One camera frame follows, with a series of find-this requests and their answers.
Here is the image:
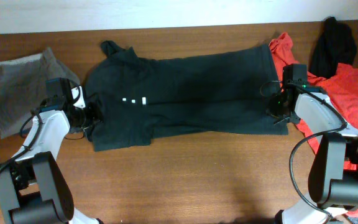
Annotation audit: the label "dark green Nike t-shirt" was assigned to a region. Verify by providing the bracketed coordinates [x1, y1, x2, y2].
[85, 40, 288, 151]

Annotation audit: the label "red t-shirt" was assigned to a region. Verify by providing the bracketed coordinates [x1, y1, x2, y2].
[268, 32, 358, 218]

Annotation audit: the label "folded grey shorts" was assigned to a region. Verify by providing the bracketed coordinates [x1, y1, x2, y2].
[0, 48, 80, 139]

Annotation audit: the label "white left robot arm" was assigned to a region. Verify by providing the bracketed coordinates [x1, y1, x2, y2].
[0, 86, 102, 224]

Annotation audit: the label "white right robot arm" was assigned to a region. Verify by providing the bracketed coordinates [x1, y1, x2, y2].
[270, 83, 358, 223]

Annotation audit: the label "black garment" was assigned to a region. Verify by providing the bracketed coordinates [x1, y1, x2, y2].
[309, 17, 357, 78]

